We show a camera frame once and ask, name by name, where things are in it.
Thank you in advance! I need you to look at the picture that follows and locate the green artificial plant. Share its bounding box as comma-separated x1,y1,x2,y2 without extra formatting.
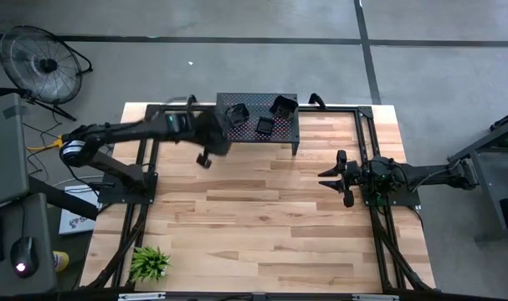
128,245,172,284

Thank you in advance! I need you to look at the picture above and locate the black wavy square dish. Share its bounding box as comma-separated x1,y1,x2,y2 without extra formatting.
269,94,300,122

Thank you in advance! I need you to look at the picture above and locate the black leaf-shaped dish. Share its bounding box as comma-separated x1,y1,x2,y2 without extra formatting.
224,103,251,128

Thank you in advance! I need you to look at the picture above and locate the black computer mouse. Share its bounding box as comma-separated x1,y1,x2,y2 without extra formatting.
9,236,40,279

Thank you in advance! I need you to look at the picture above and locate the black aluminium table frame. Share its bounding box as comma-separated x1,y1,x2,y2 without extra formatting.
80,102,437,293

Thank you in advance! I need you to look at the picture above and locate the small black square dish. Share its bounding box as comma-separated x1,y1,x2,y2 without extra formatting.
255,116,275,135

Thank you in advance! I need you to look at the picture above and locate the grey desk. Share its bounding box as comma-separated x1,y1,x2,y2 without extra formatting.
0,192,58,297

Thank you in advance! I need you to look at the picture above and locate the black floor fan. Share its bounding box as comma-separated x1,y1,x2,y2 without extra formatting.
0,24,94,105

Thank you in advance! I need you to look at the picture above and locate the black floor cable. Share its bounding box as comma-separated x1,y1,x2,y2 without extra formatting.
22,120,125,187

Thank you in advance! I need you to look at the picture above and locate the yellow cable connector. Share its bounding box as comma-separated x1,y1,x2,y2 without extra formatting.
26,134,70,152

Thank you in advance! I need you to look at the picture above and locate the black perforated metal shelf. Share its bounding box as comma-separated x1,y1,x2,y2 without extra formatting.
213,92,301,156

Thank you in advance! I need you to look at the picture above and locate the grey hard case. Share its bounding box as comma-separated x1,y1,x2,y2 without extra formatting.
0,92,30,212

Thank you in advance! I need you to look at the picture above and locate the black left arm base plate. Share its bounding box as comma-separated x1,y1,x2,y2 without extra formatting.
97,171,159,206

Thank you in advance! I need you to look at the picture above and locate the white printed box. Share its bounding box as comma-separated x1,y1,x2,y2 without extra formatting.
59,183,102,236

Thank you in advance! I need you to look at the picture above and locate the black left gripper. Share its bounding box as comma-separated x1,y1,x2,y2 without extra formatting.
193,109,233,170

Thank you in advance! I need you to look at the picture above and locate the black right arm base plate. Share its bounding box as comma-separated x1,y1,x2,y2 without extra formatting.
360,173,423,208

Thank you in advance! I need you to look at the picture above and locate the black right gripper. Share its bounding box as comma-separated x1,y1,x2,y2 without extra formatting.
317,149,366,209

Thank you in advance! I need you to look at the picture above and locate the grey tape piece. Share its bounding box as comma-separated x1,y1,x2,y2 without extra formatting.
2,104,28,120

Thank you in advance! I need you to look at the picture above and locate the silver metal bracket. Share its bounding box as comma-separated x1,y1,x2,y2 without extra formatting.
117,292,167,301
351,293,400,301

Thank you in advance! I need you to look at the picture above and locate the yellow cup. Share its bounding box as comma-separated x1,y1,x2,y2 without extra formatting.
52,250,70,273

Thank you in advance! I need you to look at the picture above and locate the grey metal cart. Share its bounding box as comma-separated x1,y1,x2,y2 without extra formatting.
447,106,508,244

